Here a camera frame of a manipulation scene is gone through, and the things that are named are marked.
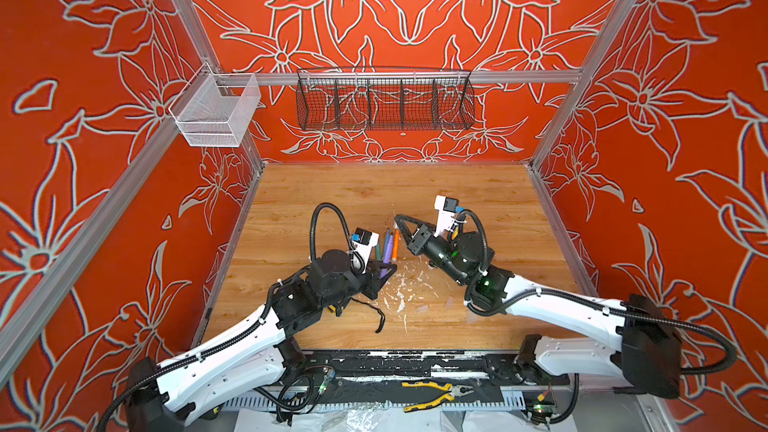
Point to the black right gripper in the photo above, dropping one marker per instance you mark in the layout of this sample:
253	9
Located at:
424	237

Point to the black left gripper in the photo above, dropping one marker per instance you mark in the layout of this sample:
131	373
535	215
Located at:
373	281

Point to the purple marker pen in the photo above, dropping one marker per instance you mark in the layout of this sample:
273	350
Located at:
386	258

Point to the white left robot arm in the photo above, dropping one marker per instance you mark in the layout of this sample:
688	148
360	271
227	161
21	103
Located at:
258	351

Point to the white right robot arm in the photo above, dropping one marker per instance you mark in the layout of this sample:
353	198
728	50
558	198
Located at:
630	340

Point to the orange marker pen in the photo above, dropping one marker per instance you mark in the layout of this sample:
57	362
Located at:
395	244

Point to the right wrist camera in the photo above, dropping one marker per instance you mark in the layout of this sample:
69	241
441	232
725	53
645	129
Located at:
447	209

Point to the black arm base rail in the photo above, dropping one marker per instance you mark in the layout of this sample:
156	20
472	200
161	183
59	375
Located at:
497	367

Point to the black wire wall basket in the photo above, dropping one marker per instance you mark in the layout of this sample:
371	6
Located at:
361	99

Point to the white wire mesh basket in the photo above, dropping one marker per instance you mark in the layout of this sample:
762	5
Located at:
216	109

